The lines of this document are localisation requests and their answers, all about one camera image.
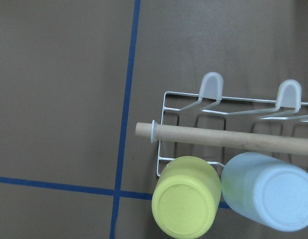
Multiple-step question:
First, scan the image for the white wire cup rack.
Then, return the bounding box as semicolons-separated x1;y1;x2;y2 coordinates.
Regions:
135;72;308;178

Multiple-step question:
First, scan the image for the yellow plastic cup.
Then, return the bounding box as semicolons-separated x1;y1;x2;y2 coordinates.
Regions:
151;156;221;239

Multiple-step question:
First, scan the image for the light blue plastic cup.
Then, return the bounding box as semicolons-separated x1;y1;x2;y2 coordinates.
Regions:
221;152;308;232

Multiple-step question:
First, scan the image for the brown paper table mat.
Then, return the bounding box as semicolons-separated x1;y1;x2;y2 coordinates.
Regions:
0;0;308;239

